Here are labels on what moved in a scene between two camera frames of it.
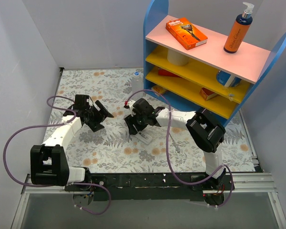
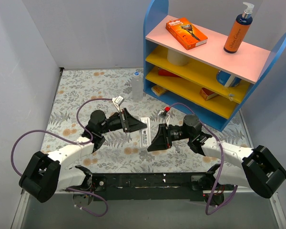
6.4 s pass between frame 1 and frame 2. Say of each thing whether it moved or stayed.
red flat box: stayed
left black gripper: moved
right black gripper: moved
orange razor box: stayed
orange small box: stayed
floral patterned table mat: stayed
